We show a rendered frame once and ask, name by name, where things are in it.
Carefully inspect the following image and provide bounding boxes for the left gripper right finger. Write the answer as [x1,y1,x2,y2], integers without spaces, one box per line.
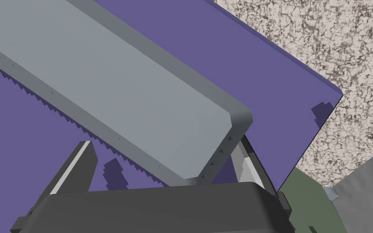
[230,134,278,196]

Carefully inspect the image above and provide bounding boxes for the purple drawer front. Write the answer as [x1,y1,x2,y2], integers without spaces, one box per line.
[0,0,345,233]

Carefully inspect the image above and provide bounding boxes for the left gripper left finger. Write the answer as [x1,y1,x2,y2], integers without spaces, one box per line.
[49,140,99,195]

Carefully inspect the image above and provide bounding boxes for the grey bar handle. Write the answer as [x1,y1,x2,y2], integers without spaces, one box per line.
[0,0,254,188]

